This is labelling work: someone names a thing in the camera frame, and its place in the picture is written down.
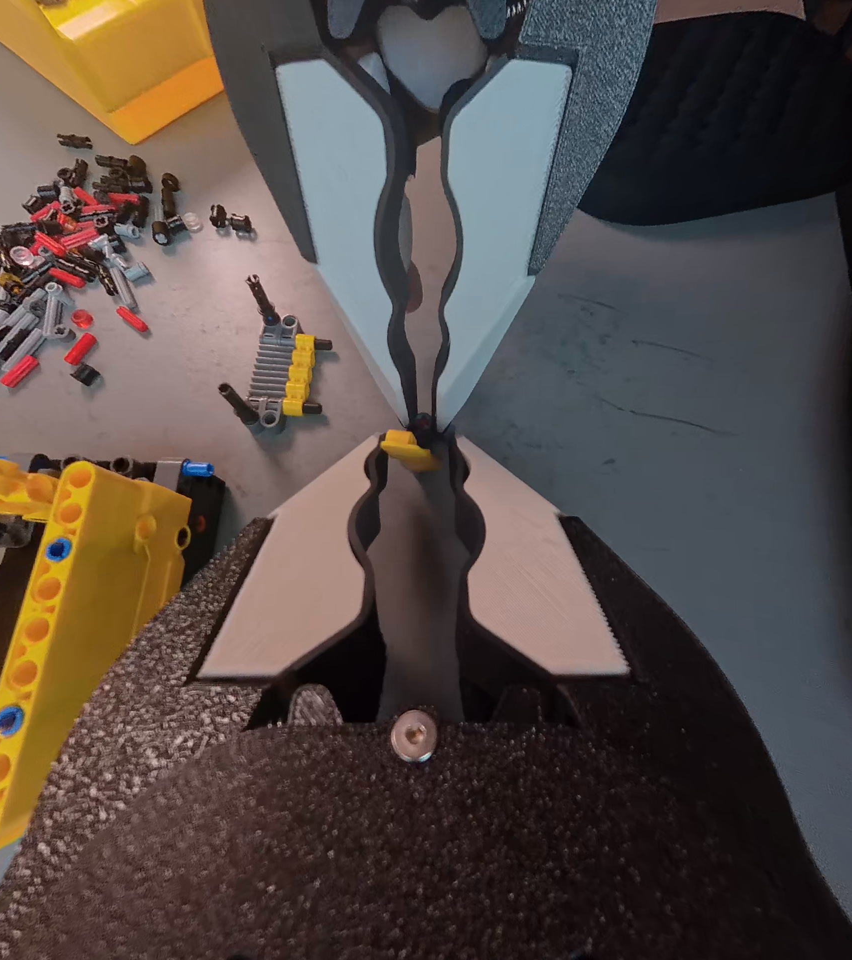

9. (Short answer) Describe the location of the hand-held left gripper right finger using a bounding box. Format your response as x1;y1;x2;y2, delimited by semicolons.
447;433;633;699

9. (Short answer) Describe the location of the yellow plastic parts bin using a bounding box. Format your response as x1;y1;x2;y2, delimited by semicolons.
43;0;226;145

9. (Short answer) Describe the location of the yellow black lego robot build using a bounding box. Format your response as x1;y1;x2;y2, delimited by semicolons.
0;446;228;864

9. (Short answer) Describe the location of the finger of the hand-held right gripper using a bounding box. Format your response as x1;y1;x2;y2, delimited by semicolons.
429;57;573;430
274;58;421;423

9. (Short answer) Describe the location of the pile of small lego pins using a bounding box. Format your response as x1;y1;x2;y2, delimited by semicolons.
0;153;153;440

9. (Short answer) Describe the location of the grey grille yellow lego subassembly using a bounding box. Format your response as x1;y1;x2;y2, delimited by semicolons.
217;273;334;430

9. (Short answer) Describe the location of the black lego elbow connector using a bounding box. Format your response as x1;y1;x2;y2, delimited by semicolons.
152;172;203;247

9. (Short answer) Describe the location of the person's right hand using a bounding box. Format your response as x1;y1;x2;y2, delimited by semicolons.
399;202;425;312

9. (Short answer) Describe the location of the yellow grey lego arm assembly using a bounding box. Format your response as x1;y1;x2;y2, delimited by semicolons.
379;411;445;474

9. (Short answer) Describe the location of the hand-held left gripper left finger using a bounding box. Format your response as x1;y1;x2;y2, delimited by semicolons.
195;432;393;699

